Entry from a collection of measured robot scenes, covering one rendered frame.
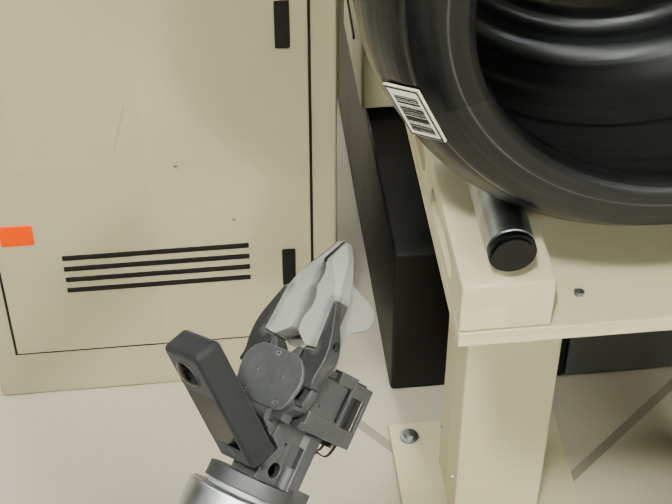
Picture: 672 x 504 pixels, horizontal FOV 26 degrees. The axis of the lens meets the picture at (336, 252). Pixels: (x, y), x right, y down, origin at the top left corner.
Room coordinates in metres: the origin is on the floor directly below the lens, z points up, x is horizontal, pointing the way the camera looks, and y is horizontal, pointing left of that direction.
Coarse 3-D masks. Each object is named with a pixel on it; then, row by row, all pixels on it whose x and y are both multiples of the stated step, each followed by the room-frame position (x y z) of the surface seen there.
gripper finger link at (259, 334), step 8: (280, 296) 0.84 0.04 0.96; (272, 304) 0.84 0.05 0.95; (264, 312) 0.84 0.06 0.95; (272, 312) 0.83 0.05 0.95; (256, 320) 0.83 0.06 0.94; (264, 320) 0.83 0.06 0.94; (256, 328) 0.83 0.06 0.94; (264, 328) 0.82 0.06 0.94; (256, 336) 0.82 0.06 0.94; (264, 336) 0.81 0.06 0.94; (272, 336) 0.81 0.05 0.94; (280, 336) 0.81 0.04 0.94; (248, 344) 0.82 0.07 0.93
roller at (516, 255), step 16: (480, 192) 1.02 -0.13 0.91; (480, 208) 1.01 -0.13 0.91; (496, 208) 0.99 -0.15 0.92; (512, 208) 0.99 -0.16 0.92; (480, 224) 0.99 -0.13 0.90; (496, 224) 0.97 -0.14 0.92; (512, 224) 0.97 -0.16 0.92; (528, 224) 0.98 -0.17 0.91; (496, 240) 0.96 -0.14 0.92; (512, 240) 0.95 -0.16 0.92; (528, 240) 0.96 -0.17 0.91; (496, 256) 0.95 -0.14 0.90; (512, 256) 0.95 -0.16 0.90; (528, 256) 0.95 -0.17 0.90
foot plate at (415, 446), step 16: (400, 432) 1.50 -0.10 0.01; (416, 432) 1.50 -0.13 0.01; (432, 432) 1.50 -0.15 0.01; (400, 448) 1.47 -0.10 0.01; (416, 448) 1.47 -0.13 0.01; (432, 448) 1.47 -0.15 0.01; (560, 448) 1.47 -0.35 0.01; (400, 464) 1.44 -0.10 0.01; (416, 464) 1.44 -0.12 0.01; (432, 464) 1.44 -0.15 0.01; (544, 464) 1.44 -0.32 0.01; (560, 464) 1.44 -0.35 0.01; (400, 480) 1.41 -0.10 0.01; (416, 480) 1.41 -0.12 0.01; (432, 480) 1.41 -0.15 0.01; (544, 480) 1.41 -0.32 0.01; (560, 480) 1.41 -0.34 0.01; (400, 496) 1.38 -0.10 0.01; (416, 496) 1.37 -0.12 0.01; (432, 496) 1.37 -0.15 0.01; (544, 496) 1.37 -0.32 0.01; (560, 496) 1.37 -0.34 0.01; (576, 496) 1.37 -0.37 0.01
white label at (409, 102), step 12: (384, 84) 0.97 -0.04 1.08; (396, 96) 0.96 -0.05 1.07; (408, 96) 0.95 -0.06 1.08; (420, 96) 0.94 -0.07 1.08; (408, 108) 0.96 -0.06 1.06; (420, 108) 0.95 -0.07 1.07; (408, 120) 0.97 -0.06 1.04; (420, 120) 0.95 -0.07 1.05; (432, 120) 0.94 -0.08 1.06; (420, 132) 0.96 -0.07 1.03; (432, 132) 0.95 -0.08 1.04
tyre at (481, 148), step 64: (384, 0) 0.96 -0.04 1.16; (448, 0) 0.94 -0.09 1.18; (512, 0) 1.22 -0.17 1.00; (576, 0) 1.25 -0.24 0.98; (640, 0) 1.25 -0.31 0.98; (384, 64) 0.97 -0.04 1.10; (448, 64) 0.94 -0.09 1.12; (512, 64) 1.19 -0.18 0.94; (576, 64) 1.21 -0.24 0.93; (640, 64) 1.21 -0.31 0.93; (448, 128) 0.94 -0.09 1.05; (512, 128) 0.94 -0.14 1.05; (576, 128) 1.12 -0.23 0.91; (640, 128) 1.13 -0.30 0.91; (512, 192) 0.95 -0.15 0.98; (576, 192) 0.95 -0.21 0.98; (640, 192) 0.95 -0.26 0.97
